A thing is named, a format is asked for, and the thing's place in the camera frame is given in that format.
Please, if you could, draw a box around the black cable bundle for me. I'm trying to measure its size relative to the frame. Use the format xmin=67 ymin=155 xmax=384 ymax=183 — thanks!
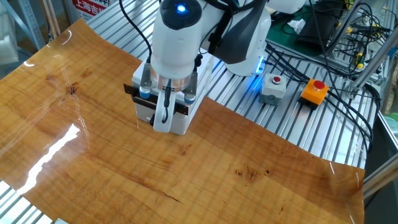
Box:
xmin=264 ymin=40 xmax=384 ymax=154

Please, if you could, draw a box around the thick aluminium profile post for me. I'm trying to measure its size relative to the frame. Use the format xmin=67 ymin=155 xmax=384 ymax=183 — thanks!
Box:
xmin=348 ymin=30 xmax=398 ymax=100

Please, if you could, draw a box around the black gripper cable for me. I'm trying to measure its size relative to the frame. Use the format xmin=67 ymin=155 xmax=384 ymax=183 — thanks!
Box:
xmin=160 ymin=79 xmax=172 ymax=124

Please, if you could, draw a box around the wooden stick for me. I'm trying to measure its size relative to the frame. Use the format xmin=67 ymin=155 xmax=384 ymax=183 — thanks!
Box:
xmin=39 ymin=0 xmax=56 ymax=40
xmin=46 ymin=0 xmax=62 ymax=37

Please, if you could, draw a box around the black camera cable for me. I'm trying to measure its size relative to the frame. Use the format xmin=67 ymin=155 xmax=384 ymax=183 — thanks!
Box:
xmin=118 ymin=0 xmax=153 ymax=65

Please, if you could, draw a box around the slim aluminium profile post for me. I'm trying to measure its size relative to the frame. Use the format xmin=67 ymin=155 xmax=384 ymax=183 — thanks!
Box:
xmin=323 ymin=0 xmax=364 ymax=60

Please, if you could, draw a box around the yellow handled tool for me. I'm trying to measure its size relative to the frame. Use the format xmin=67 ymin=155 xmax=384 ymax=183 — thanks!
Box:
xmin=336 ymin=22 xmax=355 ymax=35

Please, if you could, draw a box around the grey box with red button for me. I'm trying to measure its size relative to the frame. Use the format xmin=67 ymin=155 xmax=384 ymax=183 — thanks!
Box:
xmin=259 ymin=73 xmax=287 ymax=106

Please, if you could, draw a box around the white plastic drawer cabinet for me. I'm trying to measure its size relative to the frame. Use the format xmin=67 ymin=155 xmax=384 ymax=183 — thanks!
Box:
xmin=131 ymin=52 xmax=215 ymax=136

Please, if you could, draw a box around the white foam block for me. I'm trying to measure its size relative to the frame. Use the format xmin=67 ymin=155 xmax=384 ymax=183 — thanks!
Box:
xmin=0 ymin=4 xmax=19 ymax=65

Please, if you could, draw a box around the orange box with red button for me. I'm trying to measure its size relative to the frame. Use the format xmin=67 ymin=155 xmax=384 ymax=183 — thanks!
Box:
xmin=298 ymin=78 xmax=330 ymax=110

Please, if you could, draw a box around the white drawer with black handle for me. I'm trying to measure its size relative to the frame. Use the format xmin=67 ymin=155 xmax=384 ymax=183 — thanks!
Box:
xmin=123 ymin=83 xmax=190 ymax=116

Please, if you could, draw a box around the grey perforated shelf frame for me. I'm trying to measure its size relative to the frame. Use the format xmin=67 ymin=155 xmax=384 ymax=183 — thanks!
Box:
xmin=0 ymin=0 xmax=47 ymax=50

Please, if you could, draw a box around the red and white sign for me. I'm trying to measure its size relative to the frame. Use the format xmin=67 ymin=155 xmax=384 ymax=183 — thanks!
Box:
xmin=72 ymin=0 xmax=111 ymax=22

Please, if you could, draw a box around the crumpled white tissue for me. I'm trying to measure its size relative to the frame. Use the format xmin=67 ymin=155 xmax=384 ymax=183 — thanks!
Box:
xmin=286 ymin=18 xmax=307 ymax=35

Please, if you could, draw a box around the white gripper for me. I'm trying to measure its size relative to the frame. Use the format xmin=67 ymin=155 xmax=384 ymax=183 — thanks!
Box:
xmin=152 ymin=87 xmax=178 ymax=133

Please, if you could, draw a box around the green mat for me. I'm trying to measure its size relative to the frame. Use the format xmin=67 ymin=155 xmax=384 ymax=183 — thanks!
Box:
xmin=266 ymin=6 xmax=326 ymax=58

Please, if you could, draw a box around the yellow black screwdriver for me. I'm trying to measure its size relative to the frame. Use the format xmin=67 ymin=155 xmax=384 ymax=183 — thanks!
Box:
xmin=355 ymin=52 xmax=365 ymax=70

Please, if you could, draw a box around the aluminium profile rail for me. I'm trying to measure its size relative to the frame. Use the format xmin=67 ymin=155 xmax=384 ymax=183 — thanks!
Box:
xmin=362 ymin=160 xmax=398 ymax=200

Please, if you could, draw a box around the wood grain table mat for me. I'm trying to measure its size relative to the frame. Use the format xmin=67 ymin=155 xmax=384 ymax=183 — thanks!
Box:
xmin=0 ymin=18 xmax=365 ymax=224

